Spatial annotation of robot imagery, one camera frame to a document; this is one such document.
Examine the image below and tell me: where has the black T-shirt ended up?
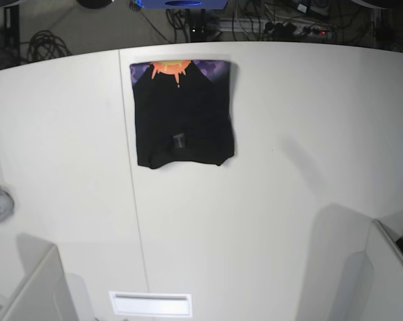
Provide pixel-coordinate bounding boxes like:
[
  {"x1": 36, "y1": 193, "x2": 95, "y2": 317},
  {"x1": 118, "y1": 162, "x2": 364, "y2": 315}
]
[{"x1": 130, "y1": 60, "x2": 235, "y2": 169}]

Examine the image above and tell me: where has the white table slot plate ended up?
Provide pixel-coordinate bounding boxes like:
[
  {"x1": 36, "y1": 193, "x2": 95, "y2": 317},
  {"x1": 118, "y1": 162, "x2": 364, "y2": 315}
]
[{"x1": 109, "y1": 292, "x2": 193, "y2": 318}]

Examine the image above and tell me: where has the white power strip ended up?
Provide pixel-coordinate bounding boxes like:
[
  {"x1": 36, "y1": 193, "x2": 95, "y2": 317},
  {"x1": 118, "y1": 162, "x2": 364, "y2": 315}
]
[{"x1": 264, "y1": 21, "x2": 333, "y2": 38}]

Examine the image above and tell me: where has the blue box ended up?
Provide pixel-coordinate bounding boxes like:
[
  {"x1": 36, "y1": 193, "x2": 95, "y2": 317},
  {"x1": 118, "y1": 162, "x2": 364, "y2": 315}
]
[{"x1": 136, "y1": 0, "x2": 228, "y2": 9}]

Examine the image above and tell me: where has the white side partition left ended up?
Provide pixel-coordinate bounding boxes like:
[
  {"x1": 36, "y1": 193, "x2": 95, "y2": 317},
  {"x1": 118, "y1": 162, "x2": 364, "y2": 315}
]
[{"x1": 0, "y1": 245, "x2": 79, "y2": 320}]

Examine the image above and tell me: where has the white side partition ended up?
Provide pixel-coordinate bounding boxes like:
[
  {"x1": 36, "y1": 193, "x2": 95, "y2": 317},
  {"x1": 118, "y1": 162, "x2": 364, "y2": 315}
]
[
  {"x1": 360, "y1": 221, "x2": 403, "y2": 320},
  {"x1": 0, "y1": 245, "x2": 79, "y2": 320}
]

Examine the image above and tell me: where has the white side partition right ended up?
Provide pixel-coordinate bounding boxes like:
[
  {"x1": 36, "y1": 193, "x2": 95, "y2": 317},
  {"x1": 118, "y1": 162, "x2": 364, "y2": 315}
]
[{"x1": 360, "y1": 221, "x2": 403, "y2": 320}]

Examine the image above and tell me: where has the coiled black cable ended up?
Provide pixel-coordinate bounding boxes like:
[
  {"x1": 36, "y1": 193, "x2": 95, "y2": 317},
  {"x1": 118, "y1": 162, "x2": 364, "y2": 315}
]
[{"x1": 27, "y1": 29, "x2": 71, "y2": 62}]

